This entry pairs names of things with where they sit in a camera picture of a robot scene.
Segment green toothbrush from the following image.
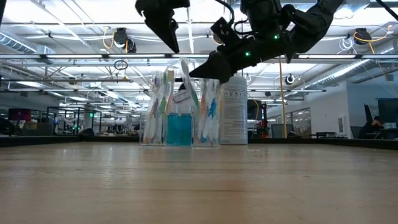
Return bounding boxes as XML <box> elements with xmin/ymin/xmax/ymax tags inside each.
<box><xmin>180</xmin><ymin>57</ymin><xmax>201</xmax><ymax>110</ymax></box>
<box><xmin>157</xmin><ymin>70</ymin><xmax>170</xmax><ymax>146</ymax></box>

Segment silver ventilation duct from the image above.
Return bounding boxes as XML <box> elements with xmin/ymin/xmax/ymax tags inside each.
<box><xmin>0</xmin><ymin>32</ymin><xmax>56</xmax><ymax>65</ymax></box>

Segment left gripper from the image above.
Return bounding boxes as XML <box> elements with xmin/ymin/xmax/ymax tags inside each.
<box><xmin>135</xmin><ymin>0</ymin><xmax>190</xmax><ymax>54</ymax></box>

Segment teal mouthwash bottle white cap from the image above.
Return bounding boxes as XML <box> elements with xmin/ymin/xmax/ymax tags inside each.
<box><xmin>166</xmin><ymin>113</ymin><xmax>180</xmax><ymax>147</ymax></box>
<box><xmin>179</xmin><ymin>113</ymin><xmax>193</xmax><ymax>147</ymax></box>

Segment white canister yellow label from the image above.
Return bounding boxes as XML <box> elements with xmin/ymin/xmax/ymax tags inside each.
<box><xmin>218</xmin><ymin>75</ymin><xmax>249</xmax><ymax>146</ymax></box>

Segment purple toothbrush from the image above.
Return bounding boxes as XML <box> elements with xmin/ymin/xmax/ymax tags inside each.
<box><xmin>143</xmin><ymin>73</ymin><xmax>162</xmax><ymax>146</ymax></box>

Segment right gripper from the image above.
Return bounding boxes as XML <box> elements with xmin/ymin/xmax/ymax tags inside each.
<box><xmin>188</xmin><ymin>17</ymin><xmax>295</xmax><ymax>85</ymax></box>

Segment black monitor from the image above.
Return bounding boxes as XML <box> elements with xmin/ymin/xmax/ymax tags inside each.
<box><xmin>377</xmin><ymin>98</ymin><xmax>398</xmax><ymax>124</ymax></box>

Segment clear acrylic organizer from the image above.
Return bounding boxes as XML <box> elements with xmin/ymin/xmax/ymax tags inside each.
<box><xmin>139</xmin><ymin>102</ymin><xmax>222</xmax><ymax>147</ymax></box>

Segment black aluminium table frame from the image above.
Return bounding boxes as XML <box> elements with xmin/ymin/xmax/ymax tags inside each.
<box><xmin>0</xmin><ymin>134</ymin><xmax>398</xmax><ymax>151</ymax></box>

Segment long ceiling light strip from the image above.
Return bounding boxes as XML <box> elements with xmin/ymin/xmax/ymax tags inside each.
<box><xmin>0</xmin><ymin>54</ymin><xmax>398</xmax><ymax>60</ymax></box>

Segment person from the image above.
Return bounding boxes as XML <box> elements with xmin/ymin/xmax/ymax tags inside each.
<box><xmin>357</xmin><ymin>115</ymin><xmax>386</xmax><ymax>140</ymax></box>

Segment red lit monitor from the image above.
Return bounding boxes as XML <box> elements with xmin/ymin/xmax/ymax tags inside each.
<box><xmin>7</xmin><ymin>108</ymin><xmax>32</xmax><ymax>122</ymax></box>

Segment yellow hanging cable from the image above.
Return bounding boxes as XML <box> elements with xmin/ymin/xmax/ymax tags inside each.
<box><xmin>277</xmin><ymin>57</ymin><xmax>288</xmax><ymax>139</ymax></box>

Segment black red machine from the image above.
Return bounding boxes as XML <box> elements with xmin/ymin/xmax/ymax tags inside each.
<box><xmin>248</xmin><ymin>99</ymin><xmax>271</xmax><ymax>139</ymax></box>

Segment blue toothbrush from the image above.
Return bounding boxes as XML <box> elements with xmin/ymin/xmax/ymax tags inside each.
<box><xmin>201</xmin><ymin>80</ymin><xmax>220</xmax><ymax>146</ymax></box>

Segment black right camera cable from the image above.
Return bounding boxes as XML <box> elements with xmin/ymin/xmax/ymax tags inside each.
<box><xmin>214</xmin><ymin>0</ymin><xmax>249</xmax><ymax>35</ymax></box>

